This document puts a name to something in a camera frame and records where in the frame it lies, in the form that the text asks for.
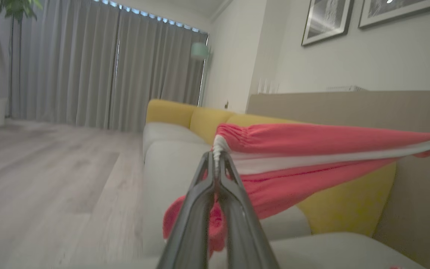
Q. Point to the black framed wall picture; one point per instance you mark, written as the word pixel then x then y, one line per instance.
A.
pixel 398 9
pixel 327 18

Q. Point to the grey curtain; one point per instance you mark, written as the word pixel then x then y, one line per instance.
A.
pixel 62 63
pixel 151 71

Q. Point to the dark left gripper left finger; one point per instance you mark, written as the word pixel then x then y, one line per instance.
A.
pixel 190 228

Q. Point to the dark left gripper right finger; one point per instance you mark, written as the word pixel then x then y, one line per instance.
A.
pixel 241 231

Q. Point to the grey sofa seat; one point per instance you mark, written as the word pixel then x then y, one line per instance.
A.
pixel 330 250

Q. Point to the floor lamp with teal shade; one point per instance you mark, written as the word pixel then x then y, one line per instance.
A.
pixel 199 50

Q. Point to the grey sofa seat cushion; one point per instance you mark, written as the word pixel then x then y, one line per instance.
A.
pixel 174 175
pixel 162 134

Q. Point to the beige sofa backrest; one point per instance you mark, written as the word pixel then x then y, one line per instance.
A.
pixel 416 209

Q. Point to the red Bulls basketball jersey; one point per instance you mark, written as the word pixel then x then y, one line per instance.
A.
pixel 312 140

